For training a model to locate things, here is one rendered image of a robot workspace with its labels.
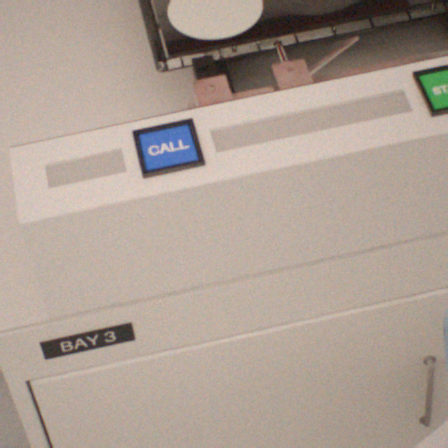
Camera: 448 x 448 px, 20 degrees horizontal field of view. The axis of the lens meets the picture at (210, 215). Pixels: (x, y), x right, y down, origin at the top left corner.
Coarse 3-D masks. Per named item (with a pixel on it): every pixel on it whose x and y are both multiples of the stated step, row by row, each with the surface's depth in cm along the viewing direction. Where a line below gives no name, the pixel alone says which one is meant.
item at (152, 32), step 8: (144, 0) 135; (144, 8) 134; (152, 8) 134; (144, 16) 133; (152, 16) 133; (144, 24) 133; (152, 24) 132; (152, 32) 131; (152, 40) 130; (160, 40) 130; (152, 48) 130; (160, 48) 129; (152, 56) 129; (160, 56) 128; (160, 64) 128; (160, 72) 128
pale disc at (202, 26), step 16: (176, 0) 134; (192, 0) 134; (208, 0) 134; (224, 0) 134; (240, 0) 134; (256, 0) 133; (176, 16) 133; (192, 16) 132; (208, 16) 132; (224, 16) 132; (240, 16) 132; (256, 16) 132; (192, 32) 131; (208, 32) 130; (224, 32) 130; (240, 32) 130
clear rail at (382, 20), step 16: (384, 16) 129; (400, 16) 129; (416, 16) 130; (432, 16) 130; (304, 32) 129; (320, 32) 129; (336, 32) 129; (352, 32) 130; (224, 48) 128; (240, 48) 128; (256, 48) 129; (272, 48) 129; (176, 64) 128
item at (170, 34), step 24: (168, 0) 135; (264, 0) 133; (288, 0) 133; (312, 0) 133; (336, 0) 132; (360, 0) 132; (384, 0) 132; (408, 0) 131; (432, 0) 131; (168, 24) 132; (264, 24) 131; (288, 24) 130; (312, 24) 130; (168, 48) 130; (192, 48) 129
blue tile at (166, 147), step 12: (156, 132) 113; (168, 132) 113; (180, 132) 112; (144, 144) 112; (156, 144) 112; (168, 144) 112; (180, 144) 111; (192, 144) 111; (144, 156) 111; (156, 156) 111; (168, 156) 111; (180, 156) 110; (192, 156) 110
